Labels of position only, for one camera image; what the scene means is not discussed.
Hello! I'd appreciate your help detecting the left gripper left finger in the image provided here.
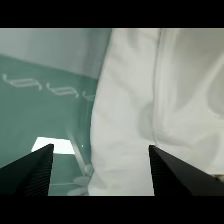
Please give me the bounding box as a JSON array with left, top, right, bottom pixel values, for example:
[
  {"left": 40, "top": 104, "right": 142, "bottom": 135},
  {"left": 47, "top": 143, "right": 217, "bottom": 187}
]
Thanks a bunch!
[{"left": 0, "top": 143, "right": 55, "bottom": 197}]

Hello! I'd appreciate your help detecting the white garment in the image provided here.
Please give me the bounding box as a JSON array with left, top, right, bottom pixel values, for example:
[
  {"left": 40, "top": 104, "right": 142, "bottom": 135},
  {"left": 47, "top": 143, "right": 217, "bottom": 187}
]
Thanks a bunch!
[{"left": 87, "top": 28, "right": 224, "bottom": 197}]

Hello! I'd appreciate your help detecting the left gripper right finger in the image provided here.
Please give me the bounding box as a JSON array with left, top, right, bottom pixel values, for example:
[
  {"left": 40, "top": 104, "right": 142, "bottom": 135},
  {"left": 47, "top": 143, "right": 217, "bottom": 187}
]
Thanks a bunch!
[{"left": 148, "top": 144, "right": 224, "bottom": 197}]

